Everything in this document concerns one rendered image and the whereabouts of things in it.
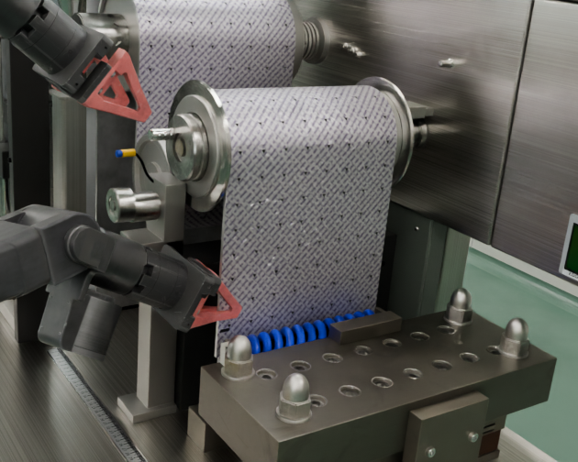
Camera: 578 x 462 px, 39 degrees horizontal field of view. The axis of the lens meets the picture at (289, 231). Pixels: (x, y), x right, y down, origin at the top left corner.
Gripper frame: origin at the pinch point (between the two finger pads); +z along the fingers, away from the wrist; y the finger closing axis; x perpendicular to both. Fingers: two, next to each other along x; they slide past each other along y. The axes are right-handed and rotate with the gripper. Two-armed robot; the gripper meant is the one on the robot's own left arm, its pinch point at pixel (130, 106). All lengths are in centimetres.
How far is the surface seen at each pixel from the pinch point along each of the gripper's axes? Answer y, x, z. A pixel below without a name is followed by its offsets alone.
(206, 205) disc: 4.9, -3.4, 12.1
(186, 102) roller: -0.4, 4.5, 5.1
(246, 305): 7.9, -9.7, 22.9
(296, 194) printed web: 7.8, 3.9, 19.1
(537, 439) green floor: -61, 9, 214
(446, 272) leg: -6, 13, 64
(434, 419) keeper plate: 29.5, -7.3, 34.8
